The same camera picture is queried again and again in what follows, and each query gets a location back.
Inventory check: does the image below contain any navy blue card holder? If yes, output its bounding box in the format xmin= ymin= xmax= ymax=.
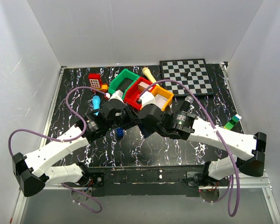
xmin=138 ymin=124 xmax=155 ymax=139

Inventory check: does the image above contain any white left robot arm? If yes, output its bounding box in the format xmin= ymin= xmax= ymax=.
xmin=12 ymin=99 xmax=138 ymax=197

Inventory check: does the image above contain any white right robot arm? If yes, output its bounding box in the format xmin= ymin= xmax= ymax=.
xmin=138 ymin=102 xmax=267 ymax=182

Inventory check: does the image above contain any white cards stack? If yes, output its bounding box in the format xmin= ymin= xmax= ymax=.
xmin=154 ymin=94 xmax=168 ymax=109

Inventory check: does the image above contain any blue lego brick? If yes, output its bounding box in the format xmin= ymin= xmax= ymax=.
xmin=116 ymin=127 xmax=124 ymax=138

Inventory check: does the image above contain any blue toy microphone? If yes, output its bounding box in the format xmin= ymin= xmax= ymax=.
xmin=92 ymin=96 xmax=101 ymax=110

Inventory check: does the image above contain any red plastic bin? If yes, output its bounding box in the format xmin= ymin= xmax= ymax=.
xmin=124 ymin=77 xmax=152 ymax=111

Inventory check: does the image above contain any green plastic bin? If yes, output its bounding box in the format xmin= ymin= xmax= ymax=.
xmin=108 ymin=69 xmax=140 ymax=99

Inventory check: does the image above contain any yellow plastic bin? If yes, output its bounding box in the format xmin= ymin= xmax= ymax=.
xmin=151 ymin=85 xmax=174 ymax=111

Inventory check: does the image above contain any black silver microphone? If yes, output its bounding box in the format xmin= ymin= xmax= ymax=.
xmin=178 ymin=96 xmax=194 ymax=114

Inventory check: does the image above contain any red yellow toy train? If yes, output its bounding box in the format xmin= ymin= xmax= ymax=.
xmin=88 ymin=73 xmax=109 ymax=93

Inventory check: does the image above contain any cream toy microphone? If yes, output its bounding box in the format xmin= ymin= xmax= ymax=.
xmin=142 ymin=67 xmax=157 ymax=83

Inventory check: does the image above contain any black white chessboard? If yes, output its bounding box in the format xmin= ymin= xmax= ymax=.
xmin=160 ymin=58 xmax=214 ymax=96

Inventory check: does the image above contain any green lego brick stack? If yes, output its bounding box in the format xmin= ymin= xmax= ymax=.
xmin=224 ymin=114 xmax=242 ymax=130

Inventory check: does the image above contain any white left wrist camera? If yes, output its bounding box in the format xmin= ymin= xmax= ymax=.
xmin=105 ymin=90 xmax=123 ymax=102

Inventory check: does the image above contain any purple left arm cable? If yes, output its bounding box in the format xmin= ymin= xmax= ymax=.
xmin=8 ymin=86 xmax=110 ymax=213

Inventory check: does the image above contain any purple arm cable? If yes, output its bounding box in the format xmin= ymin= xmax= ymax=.
xmin=139 ymin=79 xmax=240 ymax=217
xmin=8 ymin=86 xmax=110 ymax=213

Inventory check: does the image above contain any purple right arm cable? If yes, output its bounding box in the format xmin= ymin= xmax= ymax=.
xmin=139 ymin=79 xmax=240 ymax=217

